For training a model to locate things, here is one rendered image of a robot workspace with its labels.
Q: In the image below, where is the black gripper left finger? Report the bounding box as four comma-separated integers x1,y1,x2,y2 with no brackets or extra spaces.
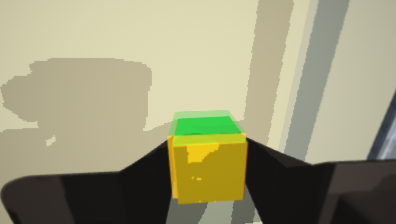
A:
0,140,172,224

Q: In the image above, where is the transparent green and yellow cube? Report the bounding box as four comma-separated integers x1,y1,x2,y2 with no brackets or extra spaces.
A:
167,110,246,198

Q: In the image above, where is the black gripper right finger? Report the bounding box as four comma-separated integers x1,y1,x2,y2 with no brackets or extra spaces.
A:
245,137,396,224

